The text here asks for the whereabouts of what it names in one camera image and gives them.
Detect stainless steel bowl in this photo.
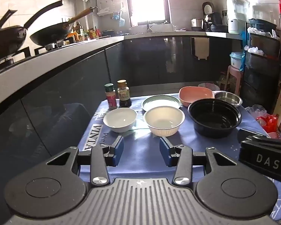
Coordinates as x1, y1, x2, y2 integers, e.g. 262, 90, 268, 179
214, 91, 243, 107

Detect black wok with wooden handle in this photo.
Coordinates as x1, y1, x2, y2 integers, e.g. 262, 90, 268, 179
29, 7, 98, 47

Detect black pan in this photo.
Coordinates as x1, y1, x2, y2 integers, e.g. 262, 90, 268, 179
248, 18, 278, 32

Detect white wall rack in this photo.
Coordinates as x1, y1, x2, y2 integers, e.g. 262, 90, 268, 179
96, 0, 123, 17

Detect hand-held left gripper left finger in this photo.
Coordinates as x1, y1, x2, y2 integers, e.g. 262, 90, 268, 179
46, 135, 125, 186

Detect white pot with blue lid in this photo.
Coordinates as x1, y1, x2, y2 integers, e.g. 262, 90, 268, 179
230, 52, 244, 70

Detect plain white bowl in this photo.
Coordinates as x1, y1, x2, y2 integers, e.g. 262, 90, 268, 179
103, 107, 138, 133

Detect pale green plate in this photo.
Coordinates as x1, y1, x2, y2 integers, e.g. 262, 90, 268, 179
141, 94, 182, 112

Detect black coffee maker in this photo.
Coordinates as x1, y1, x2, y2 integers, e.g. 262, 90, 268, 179
205, 12, 228, 32

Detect pink plastic stool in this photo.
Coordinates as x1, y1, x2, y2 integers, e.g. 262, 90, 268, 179
224, 65, 244, 95

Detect trash bin with bag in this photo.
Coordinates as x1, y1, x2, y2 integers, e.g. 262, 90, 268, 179
198, 82, 220, 92

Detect ribbed cream bowl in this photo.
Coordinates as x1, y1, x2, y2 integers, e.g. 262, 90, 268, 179
143, 106, 185, 137

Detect blue plastic bag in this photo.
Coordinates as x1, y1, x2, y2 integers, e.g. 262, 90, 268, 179
239, 52, 246, 72

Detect black plastic bowl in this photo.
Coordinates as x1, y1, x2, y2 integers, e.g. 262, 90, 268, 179
188, 98, 242, 138

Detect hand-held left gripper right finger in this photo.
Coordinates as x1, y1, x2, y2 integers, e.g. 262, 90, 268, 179
159, 136, 239, 186

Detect dark kitchen counter cabinet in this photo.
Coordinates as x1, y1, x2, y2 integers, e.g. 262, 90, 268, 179
0, 30, 249, 225

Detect white plastic bag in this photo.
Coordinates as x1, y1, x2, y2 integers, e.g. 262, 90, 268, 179
247, 26, 280, 40
244, 45, 265, 57

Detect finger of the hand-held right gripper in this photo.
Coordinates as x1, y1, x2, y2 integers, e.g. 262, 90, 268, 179
237, 128, 269, 144

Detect white tall appliance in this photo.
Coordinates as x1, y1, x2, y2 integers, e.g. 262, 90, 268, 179
226, 0, 250, 34

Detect gas stove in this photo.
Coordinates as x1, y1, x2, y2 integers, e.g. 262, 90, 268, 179
0, 40, 71, 74

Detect white hanging bin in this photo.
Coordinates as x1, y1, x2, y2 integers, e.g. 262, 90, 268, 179
193, 37, 210, 60

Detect clear plastic bag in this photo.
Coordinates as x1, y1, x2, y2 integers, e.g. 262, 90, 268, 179
248, 104, 268, 118

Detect dark round rice cooker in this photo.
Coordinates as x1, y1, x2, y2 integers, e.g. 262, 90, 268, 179
202, 1, 214, 20

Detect green cap spice bottle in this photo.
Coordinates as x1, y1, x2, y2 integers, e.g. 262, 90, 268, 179
104, 83, 118, 110

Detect pink square plate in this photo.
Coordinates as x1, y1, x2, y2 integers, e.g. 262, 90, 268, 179
179, 86, 215, 107

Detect red plastic bag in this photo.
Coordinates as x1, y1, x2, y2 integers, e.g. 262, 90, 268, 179
256, 114, 280, 133

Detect blue printed tablecloth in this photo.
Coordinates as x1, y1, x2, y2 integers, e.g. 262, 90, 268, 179
77, 93, 281, 225

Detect window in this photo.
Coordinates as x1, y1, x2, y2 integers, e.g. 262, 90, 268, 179
125, 0, 172, 27

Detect black wok with long handle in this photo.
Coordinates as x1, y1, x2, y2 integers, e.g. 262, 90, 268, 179
0, 0, 64, 59

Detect black storage rack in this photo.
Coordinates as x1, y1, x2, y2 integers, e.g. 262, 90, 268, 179
242, 21, 281, 113

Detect row of condiment bottles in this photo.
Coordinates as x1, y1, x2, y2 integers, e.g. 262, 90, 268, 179
72, 22, 102, 42

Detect stainless steel cooker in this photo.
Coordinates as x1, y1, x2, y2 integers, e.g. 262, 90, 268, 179
191, 18, 204, 32

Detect dark soy sauce bottle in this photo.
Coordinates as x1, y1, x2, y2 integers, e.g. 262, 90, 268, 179
117, 79, 132, 108

